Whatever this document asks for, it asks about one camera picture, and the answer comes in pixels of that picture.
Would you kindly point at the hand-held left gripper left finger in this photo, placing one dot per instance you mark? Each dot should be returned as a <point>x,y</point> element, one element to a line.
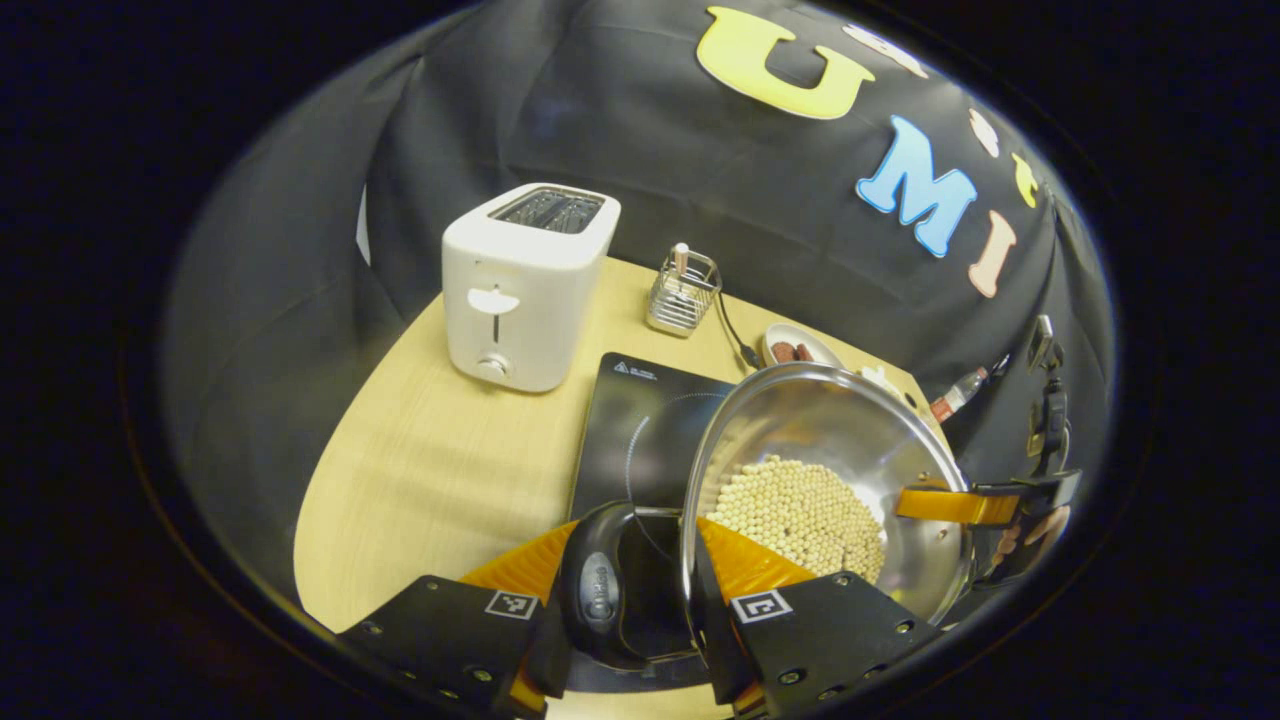
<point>450,630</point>

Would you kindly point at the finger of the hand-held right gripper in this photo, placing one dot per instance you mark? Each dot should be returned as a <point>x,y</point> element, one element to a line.
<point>955,506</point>

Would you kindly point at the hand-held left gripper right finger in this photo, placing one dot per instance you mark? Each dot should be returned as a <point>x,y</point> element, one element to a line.
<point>830,630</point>

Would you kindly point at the pile of soybeans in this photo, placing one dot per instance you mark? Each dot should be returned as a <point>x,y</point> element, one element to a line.
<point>800,510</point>

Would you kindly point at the stainless steel pot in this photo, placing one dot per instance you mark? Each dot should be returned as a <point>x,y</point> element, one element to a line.
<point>820,420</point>

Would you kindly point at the black induction cooktop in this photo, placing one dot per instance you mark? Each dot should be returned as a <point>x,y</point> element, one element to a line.
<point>640,420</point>

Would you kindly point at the clear plastic water bottle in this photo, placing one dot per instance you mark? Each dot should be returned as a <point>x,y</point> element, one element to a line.
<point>958,395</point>

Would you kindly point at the white divided bean dish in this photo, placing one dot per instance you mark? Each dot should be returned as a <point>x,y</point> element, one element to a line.
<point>882,380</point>

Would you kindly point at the round white plate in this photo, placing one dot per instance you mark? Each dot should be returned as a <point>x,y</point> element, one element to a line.
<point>810,340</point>

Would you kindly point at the white toaster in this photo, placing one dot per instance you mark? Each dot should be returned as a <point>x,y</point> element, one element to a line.
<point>520,300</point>

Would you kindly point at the pink stick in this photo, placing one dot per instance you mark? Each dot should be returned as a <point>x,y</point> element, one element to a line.
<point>681,258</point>

